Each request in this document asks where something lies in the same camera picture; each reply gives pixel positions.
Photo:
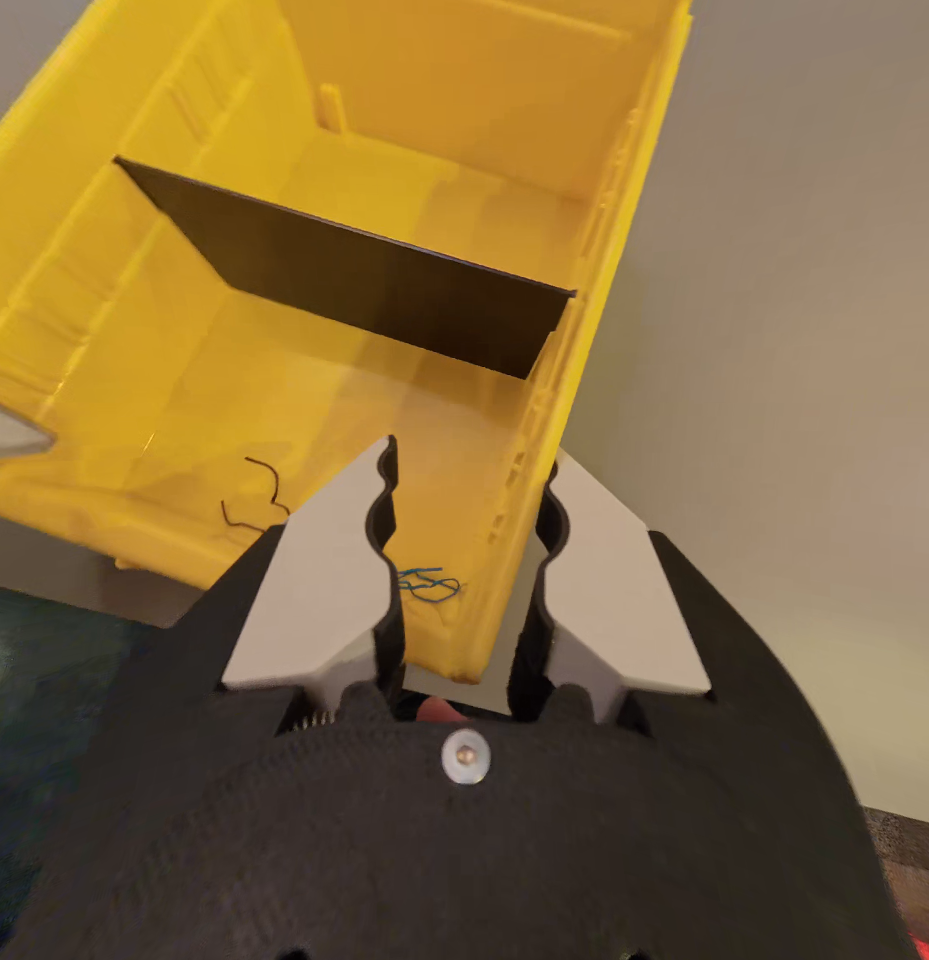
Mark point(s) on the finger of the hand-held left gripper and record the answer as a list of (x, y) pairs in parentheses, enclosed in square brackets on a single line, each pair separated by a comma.
[(11, 431)]

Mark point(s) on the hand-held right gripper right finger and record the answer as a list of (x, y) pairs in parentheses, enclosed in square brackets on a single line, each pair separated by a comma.
[(622, 600)]

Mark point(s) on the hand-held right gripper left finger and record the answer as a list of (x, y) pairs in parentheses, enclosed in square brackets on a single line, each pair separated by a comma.
[(307, 600)]

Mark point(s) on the yellow plastic bin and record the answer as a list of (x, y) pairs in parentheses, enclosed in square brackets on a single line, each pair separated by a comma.
[(434, 150)]

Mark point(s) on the blue twist tie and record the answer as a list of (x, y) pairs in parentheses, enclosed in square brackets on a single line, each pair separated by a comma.
[(427, 581)]

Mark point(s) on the black twist tie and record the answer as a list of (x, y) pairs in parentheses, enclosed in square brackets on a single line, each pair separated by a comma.
[(272, 480)]

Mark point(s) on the black bin divider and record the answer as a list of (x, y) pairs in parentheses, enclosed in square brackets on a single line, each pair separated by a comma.
[(359, 285)]

